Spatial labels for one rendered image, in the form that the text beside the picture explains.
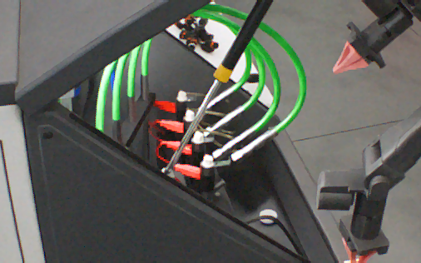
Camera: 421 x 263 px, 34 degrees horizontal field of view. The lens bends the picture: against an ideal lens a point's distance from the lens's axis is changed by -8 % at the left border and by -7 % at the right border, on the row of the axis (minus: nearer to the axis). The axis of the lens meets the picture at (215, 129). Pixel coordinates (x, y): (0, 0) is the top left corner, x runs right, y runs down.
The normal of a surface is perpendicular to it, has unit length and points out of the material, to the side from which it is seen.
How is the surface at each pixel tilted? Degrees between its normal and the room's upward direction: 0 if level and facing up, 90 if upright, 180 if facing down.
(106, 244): 90
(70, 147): 90
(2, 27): 0
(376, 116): 0
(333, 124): 0
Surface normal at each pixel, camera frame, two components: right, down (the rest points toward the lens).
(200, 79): 0.24, 0.54
